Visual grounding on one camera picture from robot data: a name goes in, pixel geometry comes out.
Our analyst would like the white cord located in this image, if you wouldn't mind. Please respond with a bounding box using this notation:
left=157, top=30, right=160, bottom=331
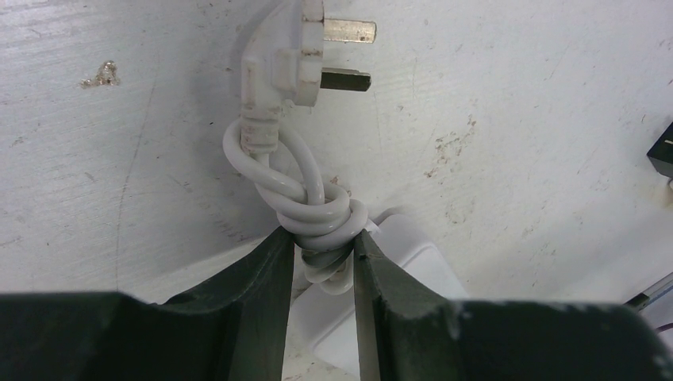
left=222, top=0, right=378, bottom=297

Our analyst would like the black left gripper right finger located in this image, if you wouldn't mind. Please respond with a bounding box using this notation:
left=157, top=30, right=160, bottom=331
left=353, top=229, right=673, bottom=381

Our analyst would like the black power adapter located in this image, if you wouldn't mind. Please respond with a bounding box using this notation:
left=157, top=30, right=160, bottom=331
left=647, top=123, right=673, bottom=179

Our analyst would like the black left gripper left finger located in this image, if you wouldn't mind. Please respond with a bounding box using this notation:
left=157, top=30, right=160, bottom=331
left=1, top=229, right=294, bottom=380

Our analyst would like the white long power strip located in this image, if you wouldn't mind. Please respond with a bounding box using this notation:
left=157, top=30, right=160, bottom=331
left=290, top=214, right=468, bottom=380

